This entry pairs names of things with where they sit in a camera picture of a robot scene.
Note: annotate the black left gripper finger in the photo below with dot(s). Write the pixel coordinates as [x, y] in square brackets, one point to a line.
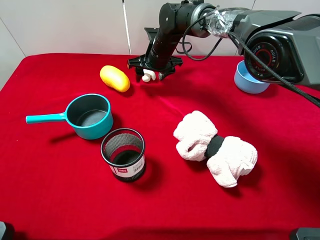
[163, 75]

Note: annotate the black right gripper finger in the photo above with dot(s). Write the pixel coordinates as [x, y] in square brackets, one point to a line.
[138, 74]

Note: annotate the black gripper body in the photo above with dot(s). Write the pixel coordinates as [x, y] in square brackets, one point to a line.
[141, 62]

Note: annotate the white toy mushroom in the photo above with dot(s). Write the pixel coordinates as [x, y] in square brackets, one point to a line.
[148, 75]

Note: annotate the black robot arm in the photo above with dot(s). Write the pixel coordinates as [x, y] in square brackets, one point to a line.
[273, 42]

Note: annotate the yellow mango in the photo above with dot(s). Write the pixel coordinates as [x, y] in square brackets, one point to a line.
[114, 78]

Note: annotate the white vertical pole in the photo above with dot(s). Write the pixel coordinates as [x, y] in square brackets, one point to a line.
[126, 27]

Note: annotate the light blue bowl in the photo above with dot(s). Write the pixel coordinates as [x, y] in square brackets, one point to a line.
[247, 83]

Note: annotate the black mesh pen holder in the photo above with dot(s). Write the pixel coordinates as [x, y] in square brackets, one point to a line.
[123, 149]

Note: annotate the red table cloth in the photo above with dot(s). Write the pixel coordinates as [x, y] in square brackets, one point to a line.
[55, 185]

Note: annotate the pink towel with black band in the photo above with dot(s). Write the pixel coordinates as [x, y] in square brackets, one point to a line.
[228, 158]

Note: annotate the teal saucepan with handle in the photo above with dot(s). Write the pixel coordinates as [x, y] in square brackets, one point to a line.
[89, 115]

